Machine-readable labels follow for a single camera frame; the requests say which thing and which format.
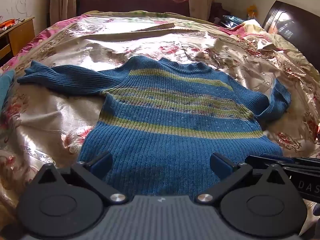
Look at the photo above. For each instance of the orange object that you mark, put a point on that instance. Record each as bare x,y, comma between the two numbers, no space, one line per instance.
7,23

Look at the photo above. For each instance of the yellow toy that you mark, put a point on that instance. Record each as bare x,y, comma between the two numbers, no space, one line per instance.
252,11

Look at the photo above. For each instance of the floral satin bedspread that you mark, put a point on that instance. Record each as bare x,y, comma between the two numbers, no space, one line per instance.
75,42

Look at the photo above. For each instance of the wooden bedside table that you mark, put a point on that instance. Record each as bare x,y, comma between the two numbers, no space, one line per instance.
21,35

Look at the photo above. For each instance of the crumpled floral quilt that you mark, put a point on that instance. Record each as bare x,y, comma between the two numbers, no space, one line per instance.
282,47

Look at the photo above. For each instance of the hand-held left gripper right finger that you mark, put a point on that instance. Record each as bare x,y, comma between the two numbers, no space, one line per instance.
220,166

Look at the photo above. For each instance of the blue green-striped knit sweater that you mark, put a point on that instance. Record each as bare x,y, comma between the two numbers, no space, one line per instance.
162,110

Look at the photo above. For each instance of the beige curtain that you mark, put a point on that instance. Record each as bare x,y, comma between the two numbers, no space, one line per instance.
62,0
202,0

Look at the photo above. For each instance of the dark red sofa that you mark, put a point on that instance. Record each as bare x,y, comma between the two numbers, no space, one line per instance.
130,2

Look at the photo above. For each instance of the blue patterned cloth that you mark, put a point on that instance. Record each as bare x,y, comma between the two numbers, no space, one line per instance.
232,21

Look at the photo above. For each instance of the teal cloth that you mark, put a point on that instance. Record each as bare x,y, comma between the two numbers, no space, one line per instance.
6,87

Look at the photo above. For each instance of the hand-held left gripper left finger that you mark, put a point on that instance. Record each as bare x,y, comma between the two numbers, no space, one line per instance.
103,163

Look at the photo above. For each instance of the dark maroon clothes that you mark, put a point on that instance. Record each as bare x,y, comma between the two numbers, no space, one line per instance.
218,11

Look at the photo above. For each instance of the dark wooden headboard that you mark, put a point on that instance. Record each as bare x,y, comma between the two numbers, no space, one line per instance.
287,22

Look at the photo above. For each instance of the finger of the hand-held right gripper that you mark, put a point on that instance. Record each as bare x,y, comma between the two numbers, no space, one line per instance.
302,168
275,159

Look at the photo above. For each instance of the pale green floral sheet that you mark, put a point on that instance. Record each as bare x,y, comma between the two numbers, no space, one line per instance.
150,15

